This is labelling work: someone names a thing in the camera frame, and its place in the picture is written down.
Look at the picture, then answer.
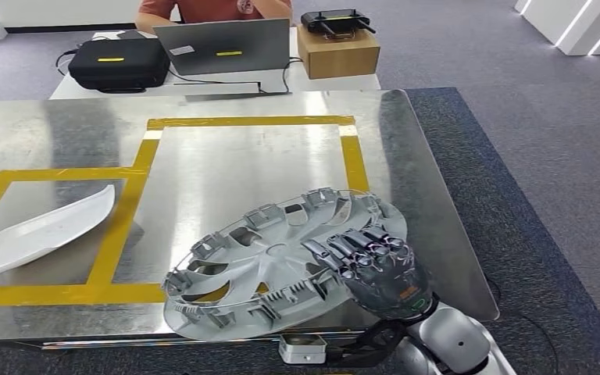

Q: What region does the person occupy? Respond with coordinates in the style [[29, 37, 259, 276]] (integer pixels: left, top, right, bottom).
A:
[[135, 0, 295, 34]]

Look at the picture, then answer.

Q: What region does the long white plastic part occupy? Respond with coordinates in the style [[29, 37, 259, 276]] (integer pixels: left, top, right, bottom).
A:
[[0, 184, 116, 284]]

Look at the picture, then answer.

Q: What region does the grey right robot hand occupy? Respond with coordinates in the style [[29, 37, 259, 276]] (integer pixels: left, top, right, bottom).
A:
[[302, 225, 434, 322]]

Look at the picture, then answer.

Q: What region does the yellow workbench tape marking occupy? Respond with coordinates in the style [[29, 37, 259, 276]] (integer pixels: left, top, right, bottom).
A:
[[0, 114, 371, 307]]

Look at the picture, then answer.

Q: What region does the black zip case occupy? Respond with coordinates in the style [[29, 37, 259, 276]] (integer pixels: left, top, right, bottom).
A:
[[68, 37, 172, 95]]

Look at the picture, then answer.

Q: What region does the grey laptop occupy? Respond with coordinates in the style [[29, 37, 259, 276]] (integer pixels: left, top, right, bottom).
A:
[[153, 18, 291, 77]]

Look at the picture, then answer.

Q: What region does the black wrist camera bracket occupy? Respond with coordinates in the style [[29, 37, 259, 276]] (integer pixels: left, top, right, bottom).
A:
[[324, 318, 409, 369]]

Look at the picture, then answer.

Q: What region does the black router with antennas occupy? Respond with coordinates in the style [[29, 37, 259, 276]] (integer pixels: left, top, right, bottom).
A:
[[301, 9, 377, 38]]

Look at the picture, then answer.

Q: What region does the grey plastic wheel hubcap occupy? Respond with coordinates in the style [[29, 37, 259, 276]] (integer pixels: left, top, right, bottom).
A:
[[161, 187, 409, 343]]

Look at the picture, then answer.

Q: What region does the grey flat metal bar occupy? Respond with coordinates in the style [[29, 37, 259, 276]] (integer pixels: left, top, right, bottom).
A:
[[173, 81, 291, 103]]

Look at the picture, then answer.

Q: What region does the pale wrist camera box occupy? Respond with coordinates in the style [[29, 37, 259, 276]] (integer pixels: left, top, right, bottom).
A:
[[278, 334, 328, 366]]

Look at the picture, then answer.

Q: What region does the brown cardboard box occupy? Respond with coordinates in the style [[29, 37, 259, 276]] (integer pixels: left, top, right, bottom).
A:
[[296, 26, 382, 80]]

